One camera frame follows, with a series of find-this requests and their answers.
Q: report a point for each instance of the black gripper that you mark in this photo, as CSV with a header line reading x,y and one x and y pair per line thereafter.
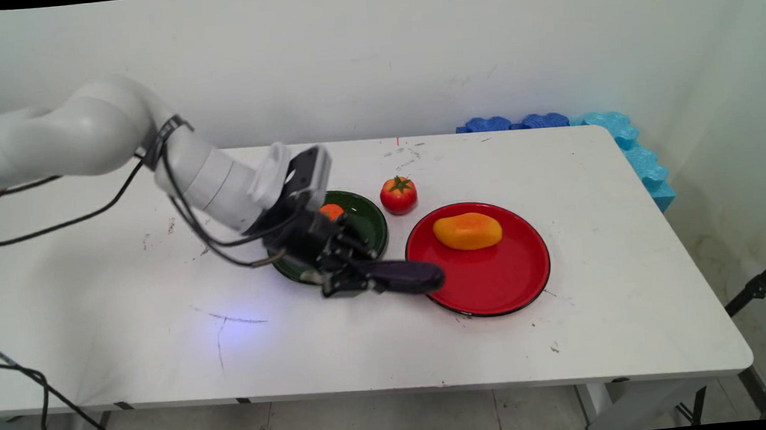
x,y
306,238

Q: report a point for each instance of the purple toy eggplant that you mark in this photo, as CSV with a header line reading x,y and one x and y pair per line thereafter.
x,y
412,275

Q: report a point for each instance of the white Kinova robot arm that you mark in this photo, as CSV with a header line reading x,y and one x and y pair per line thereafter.
x,y
96,131

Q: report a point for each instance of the dark green plate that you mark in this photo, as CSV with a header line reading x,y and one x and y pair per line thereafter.
x,y
366,220

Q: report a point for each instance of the orange carrot piece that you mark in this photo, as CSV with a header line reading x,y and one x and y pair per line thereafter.
x,y
332,211

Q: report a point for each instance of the red toy tomato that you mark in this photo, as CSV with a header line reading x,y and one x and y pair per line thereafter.
x,y
398,196

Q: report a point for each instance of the orange yellow toy mango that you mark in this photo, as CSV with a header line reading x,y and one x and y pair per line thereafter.
x,y
468,231

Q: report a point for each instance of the red plate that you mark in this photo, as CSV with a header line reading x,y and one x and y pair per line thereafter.
x,y
496,267

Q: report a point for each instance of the dark blue foam piece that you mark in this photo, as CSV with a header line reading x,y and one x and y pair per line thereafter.
x,y
487,125
544,121

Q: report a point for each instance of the light blue foam strip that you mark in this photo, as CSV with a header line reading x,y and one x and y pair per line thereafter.
x,y
642,160

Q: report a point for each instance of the black tripod stand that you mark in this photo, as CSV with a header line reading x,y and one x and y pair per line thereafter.
x,y
761,288

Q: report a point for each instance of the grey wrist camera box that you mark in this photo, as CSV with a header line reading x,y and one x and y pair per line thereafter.
x,y
311,173

